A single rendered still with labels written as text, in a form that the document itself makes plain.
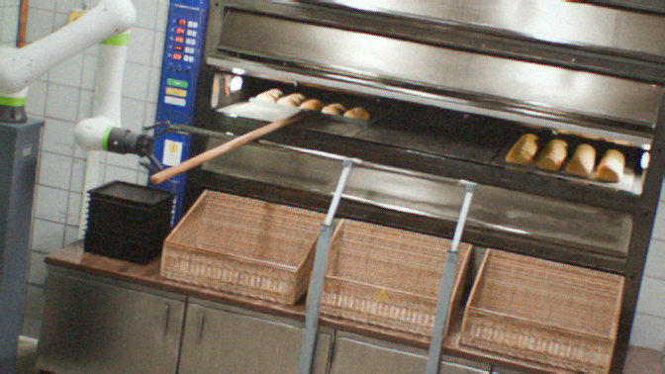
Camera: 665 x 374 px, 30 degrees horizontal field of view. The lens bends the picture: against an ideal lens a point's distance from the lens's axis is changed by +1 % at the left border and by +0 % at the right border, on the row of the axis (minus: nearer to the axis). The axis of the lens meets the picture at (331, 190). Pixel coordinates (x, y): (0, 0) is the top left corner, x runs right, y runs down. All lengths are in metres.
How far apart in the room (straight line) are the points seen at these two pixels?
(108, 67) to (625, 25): 1.98
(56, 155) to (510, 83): 2.00
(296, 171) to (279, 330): 0.76
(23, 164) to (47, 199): 1.18
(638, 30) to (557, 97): 0.40
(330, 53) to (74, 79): 1.15
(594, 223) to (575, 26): 0.78
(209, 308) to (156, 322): 0.23
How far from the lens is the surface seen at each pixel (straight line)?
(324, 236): 4.66
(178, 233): 5.10
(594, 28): 5.02
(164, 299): 4.98
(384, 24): 5.12
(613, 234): 5.12
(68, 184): 5.65
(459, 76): 5.07
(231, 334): 4.92
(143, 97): 5.45
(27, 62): 4.31
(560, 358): 4.74
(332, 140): 5.21
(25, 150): 4.53
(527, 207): 5.13
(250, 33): 5.27
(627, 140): 4.90
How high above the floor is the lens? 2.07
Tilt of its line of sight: 12 degrees down
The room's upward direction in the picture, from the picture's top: 9 degrees clockwise
